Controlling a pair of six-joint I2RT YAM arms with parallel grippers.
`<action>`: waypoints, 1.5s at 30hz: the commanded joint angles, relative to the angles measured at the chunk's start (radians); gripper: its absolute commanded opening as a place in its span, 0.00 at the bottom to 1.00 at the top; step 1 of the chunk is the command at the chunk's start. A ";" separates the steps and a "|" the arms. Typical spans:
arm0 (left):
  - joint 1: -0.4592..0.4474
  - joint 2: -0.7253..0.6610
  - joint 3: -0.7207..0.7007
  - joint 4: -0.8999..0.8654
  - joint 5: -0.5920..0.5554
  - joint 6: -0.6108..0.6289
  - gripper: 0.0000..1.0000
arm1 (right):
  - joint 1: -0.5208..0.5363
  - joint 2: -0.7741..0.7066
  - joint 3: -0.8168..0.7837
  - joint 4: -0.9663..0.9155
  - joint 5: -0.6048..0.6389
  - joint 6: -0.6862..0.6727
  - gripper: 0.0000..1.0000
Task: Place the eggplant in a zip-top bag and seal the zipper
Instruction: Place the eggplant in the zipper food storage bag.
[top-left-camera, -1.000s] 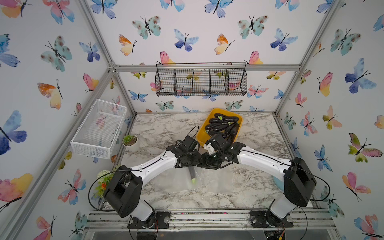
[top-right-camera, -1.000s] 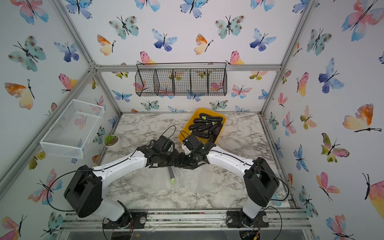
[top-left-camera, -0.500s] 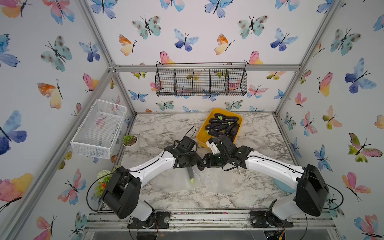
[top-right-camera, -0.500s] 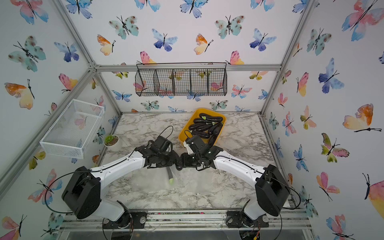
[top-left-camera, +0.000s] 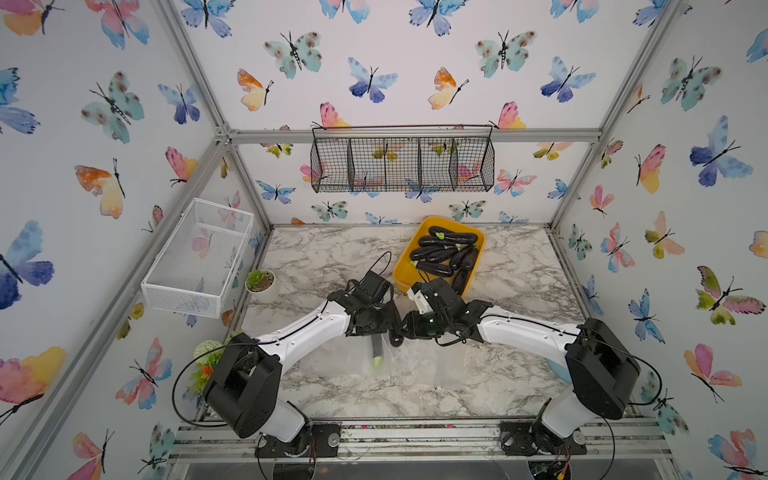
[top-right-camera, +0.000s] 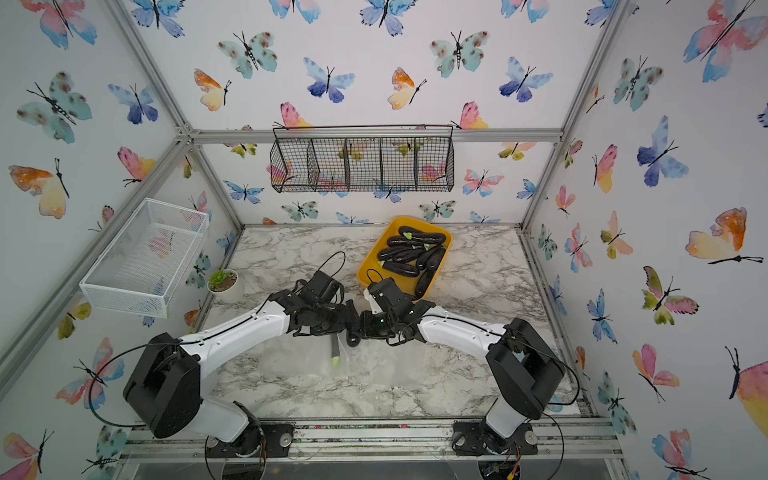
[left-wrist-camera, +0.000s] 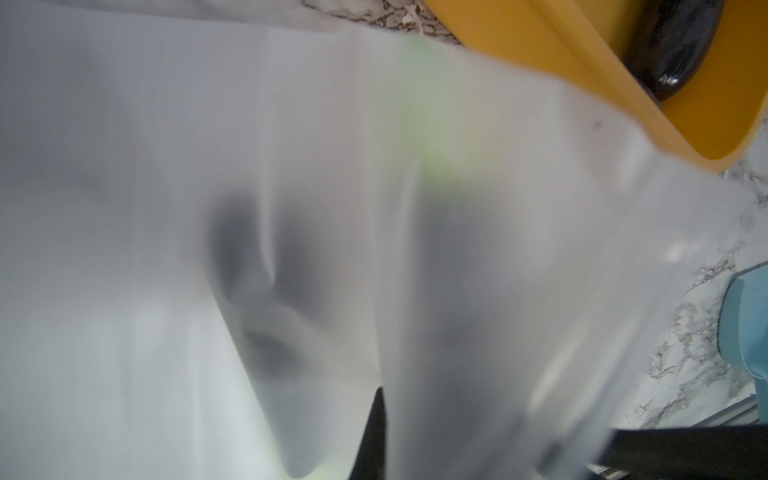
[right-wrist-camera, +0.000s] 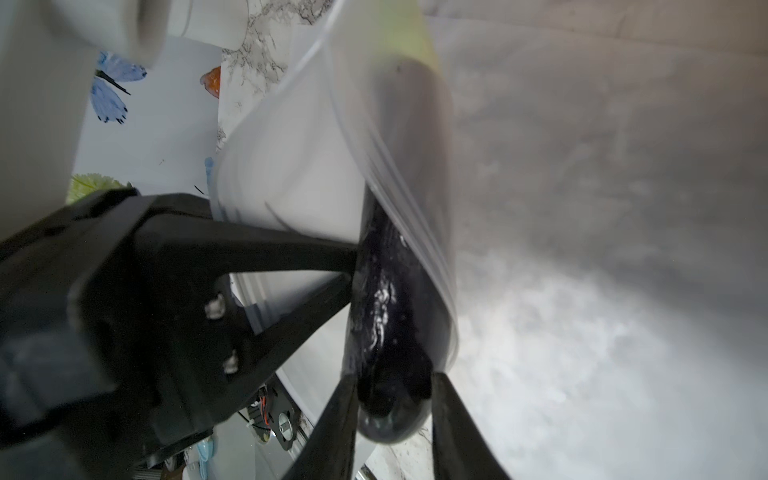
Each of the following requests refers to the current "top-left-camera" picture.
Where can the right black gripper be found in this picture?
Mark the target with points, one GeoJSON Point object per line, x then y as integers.
{"type": "Point", "coordinates": [411, 330]}

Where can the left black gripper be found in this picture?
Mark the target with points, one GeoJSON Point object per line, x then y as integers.
{"type": "Point", "coordinates": [388, 324]}

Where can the clear zip-top bag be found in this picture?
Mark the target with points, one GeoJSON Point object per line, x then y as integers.
{"type": "Point", "coordinates": [415, 362]}

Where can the dark purple eggplant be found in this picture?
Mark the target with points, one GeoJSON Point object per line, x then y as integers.
{"type": "Point", "coordinates": [377, 350]}

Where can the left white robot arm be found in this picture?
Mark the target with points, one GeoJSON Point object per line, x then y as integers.
{"type": "Point", "coordinates": [243, 376]}

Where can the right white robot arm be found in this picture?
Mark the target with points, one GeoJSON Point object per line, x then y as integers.
{"type": "Point", "coordinates": [603, 372]}

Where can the eggplant in tray middle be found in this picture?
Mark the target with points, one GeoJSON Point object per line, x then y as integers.
{"type": "Point", "coordinates": [435, 269]}

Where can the eggplant at tray back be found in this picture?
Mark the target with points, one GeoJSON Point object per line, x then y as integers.
{"type": "Point", "coordinates": [466, 238]}

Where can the yellow plastic tray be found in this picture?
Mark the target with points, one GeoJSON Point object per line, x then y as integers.
{"type": "Point", "coordinates": [463, 259]}

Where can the small white potted succulent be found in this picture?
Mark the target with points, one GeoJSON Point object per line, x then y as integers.
{"type": "Point", "coordinates": [259, 281]}

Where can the potted orange flower plant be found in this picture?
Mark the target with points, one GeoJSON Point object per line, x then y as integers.
{"type": "Point", "coordinates": [206, 356]}

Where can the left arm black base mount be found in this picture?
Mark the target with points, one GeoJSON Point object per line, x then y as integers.
{"type": "Point", "coordinates": [300, 443]}

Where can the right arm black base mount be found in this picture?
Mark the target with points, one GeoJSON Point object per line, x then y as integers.
{"type": "Point", "coordinates": [528, 438]}

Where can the black wire wall basket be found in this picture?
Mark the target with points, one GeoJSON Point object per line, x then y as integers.
{"type": "Point", "coordinates": [430, 158]}

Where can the white mesh wall basket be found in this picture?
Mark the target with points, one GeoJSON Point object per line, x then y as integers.
{"type": "Point", "coordinates": [193, 272]}

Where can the aluminium front rail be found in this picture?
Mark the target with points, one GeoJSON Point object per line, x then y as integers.
{"type": "Point", "coordinates": [427, 440]}

